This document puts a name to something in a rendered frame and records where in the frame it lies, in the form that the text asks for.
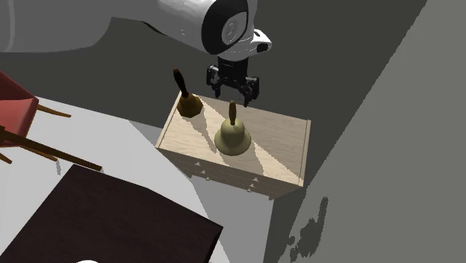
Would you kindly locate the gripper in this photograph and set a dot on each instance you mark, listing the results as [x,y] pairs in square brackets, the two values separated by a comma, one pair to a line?
[233,71]

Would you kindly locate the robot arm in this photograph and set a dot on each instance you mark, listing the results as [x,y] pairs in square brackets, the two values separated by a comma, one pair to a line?
[174,18]

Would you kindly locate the light wooden chest of drawers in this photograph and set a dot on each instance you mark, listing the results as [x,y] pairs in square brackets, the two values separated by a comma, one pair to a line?
[276,142]

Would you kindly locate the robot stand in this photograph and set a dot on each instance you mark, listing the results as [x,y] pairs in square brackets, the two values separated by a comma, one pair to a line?
[109,218]

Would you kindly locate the red chair with wooden legs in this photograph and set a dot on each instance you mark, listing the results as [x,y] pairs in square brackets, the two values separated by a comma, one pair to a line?
[14,109]

